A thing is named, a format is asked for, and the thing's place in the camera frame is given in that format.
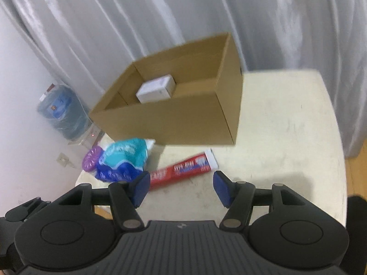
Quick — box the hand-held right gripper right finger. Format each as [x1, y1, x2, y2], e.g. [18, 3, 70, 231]
[213, 170, 310, 232]

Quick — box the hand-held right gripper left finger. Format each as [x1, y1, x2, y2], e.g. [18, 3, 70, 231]
[56, 171, 151, 231]

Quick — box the red toothpaste box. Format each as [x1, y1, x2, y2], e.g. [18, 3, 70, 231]
[147, 148, 219, 191]

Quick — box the purple air freshener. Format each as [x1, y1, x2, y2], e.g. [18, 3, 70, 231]
[83, 146, 105, 173]

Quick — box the brown cardboard box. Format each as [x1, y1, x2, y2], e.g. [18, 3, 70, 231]
[88, 32, 244, 146]

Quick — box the blue plastic packet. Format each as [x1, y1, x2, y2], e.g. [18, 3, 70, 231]
[95, 138, 157, 183]

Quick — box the white water dispenser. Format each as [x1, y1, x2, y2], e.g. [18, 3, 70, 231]
[67, 123, 105, 147]

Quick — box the small white box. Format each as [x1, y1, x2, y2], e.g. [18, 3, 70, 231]
[136, 74, 176, 104]

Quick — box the blue water bottle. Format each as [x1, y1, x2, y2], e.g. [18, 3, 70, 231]
[37, 84, 93, 141]

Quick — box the dark cloth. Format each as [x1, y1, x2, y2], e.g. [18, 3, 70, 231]
[347, 195, 367, 275]

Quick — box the white curtain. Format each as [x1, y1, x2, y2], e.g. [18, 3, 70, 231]
[0, 0, 367, 159]

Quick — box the white wall socket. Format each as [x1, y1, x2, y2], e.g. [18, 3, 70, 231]
[57, 152, 71, 167]

